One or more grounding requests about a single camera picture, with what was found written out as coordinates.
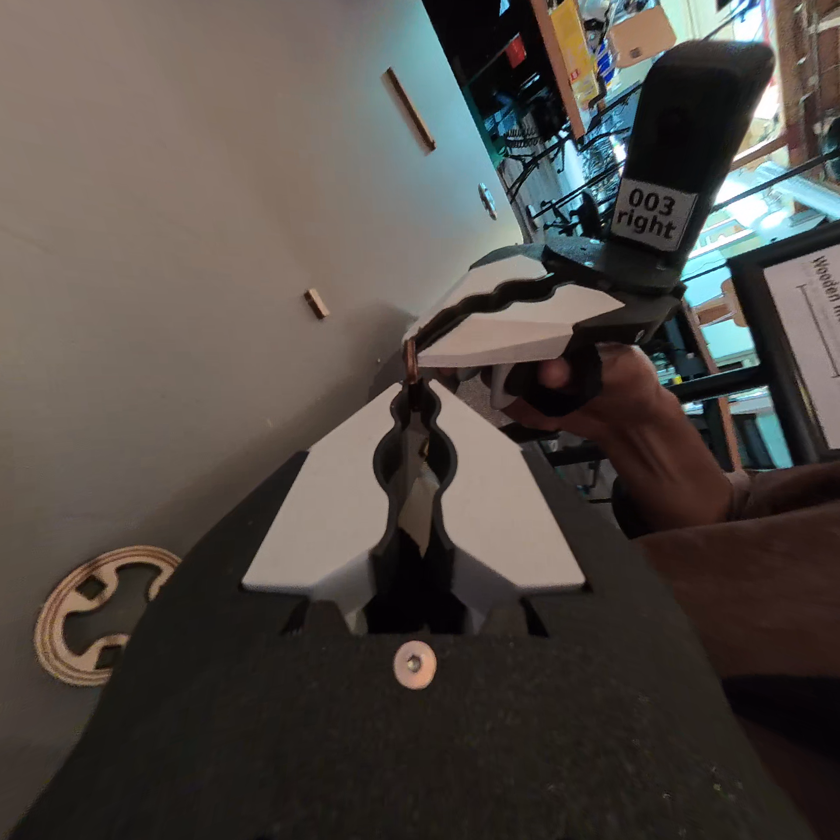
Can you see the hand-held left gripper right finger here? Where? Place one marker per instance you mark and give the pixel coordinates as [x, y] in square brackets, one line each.
[505, 525]

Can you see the cardboard box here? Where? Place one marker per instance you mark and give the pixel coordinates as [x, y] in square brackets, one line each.
[640, 36]

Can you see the framed marker sign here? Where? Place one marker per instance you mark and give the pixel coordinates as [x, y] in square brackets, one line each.
[807, 341]

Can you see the person's right hand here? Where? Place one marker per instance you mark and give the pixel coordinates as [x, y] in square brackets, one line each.
[636, 433]

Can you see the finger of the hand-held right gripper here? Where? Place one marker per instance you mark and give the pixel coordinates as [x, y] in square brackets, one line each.
[505, 275]
[512, 338]

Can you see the person's right forearm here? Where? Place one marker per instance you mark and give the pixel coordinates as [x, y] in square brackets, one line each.
[754, 577]

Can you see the small round wooden part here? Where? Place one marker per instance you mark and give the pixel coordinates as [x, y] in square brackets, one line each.
[491, 211]

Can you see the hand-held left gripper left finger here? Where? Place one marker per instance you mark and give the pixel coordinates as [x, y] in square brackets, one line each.
[321, 525]

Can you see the yellow poster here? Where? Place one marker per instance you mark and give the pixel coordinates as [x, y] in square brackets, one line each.
[574, 52]

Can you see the short wooden stick piece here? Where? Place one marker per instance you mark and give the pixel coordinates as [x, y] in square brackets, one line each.
[316, 304]

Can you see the round wooden wheel part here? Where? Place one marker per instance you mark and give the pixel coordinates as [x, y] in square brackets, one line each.
[47, 630]

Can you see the thin wooden strip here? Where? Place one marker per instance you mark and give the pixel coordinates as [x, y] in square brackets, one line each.
[407, 108]

